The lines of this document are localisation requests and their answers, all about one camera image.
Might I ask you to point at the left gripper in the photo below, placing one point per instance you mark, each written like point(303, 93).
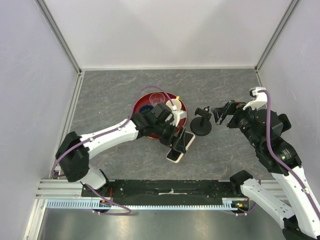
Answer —
point(179, 144)

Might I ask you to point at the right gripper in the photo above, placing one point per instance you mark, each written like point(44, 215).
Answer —
point(233, 107)

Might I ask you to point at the phone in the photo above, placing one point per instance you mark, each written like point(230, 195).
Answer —
point(178, 150)

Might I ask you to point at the round base phone holder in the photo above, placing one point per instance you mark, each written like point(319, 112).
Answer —
point(201, 125)

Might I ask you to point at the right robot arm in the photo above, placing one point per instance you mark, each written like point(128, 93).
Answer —
point(263, 128)

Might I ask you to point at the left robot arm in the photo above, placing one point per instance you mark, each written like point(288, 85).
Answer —
point(75, 152)

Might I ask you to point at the yellow mug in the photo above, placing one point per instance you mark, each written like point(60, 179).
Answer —
point(174, 104)

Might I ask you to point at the dark blue cup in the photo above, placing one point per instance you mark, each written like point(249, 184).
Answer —
point(145, 109)

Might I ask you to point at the clear glass cup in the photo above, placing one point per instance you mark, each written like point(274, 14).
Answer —
point(157, 98)

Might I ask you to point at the red round tray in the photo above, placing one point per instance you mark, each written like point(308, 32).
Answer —
point(145, 100)

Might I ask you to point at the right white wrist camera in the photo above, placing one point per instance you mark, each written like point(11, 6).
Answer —
point(258, 98)

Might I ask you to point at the white cable duct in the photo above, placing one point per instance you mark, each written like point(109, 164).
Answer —
point(95, 204)

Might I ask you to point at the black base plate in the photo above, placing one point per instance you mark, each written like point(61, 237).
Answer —
point(129, 192)

